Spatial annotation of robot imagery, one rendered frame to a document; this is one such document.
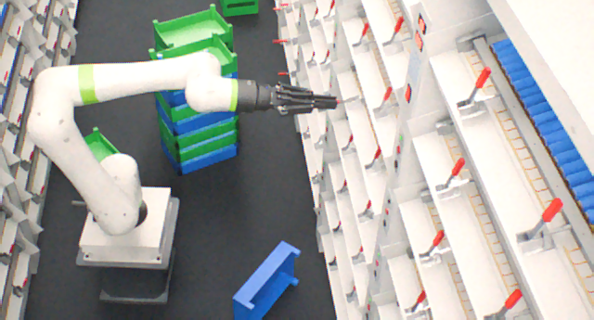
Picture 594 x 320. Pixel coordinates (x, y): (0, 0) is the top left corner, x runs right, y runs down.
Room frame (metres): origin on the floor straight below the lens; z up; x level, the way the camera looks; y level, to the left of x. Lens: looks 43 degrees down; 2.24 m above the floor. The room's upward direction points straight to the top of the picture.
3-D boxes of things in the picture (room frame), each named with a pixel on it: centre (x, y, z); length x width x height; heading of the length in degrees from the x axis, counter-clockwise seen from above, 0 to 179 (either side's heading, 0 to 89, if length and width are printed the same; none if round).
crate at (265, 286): (1.44, -0.01, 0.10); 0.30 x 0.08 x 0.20; 145
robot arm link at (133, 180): (1.56, 0.48, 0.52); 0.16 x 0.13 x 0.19; 8
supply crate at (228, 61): (2.25, 0.29, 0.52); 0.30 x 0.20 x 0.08; 118
